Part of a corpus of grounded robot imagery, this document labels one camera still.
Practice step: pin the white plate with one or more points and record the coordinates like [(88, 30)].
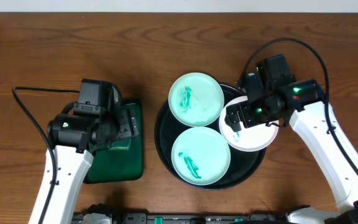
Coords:
[(247, 139)]

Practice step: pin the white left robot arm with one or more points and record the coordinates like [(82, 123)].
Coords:
[(69, 158)]

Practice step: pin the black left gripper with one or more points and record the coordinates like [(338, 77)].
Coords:
[(124, 123)]

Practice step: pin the green sponge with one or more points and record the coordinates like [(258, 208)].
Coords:
[(122, 144)]

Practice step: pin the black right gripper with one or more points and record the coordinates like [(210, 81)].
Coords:
[(250, 120)]

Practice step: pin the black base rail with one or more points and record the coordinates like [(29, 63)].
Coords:
[(101, 213)]

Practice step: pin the black rectangular sponge tray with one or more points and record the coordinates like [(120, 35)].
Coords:
[(118, 166)]

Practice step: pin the mint plate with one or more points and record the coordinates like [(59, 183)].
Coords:
[(196, 99), (200, 156)]

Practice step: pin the black round tray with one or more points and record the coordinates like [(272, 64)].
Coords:
[(242, 166)]

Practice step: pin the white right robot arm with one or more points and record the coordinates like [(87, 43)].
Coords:
[(312, 118)]

